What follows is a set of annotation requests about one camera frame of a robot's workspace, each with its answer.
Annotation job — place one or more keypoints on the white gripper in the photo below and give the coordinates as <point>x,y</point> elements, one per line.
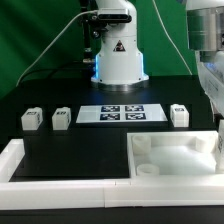
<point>211,77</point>

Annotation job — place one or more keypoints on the white square tabletop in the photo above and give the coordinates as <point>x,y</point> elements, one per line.
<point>172,153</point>

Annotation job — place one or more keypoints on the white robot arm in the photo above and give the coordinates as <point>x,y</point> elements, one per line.
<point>119,63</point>

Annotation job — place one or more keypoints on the white AprilTag marker sheet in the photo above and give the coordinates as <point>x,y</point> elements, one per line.
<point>121,113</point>

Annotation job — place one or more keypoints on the white U-shaped obstacle fence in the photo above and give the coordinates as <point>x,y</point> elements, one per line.
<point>154,191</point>

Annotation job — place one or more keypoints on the black camera on robot base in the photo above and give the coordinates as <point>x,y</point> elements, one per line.
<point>113,15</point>

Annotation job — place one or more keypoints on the black camera stand pole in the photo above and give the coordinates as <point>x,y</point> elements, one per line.
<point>87,20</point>

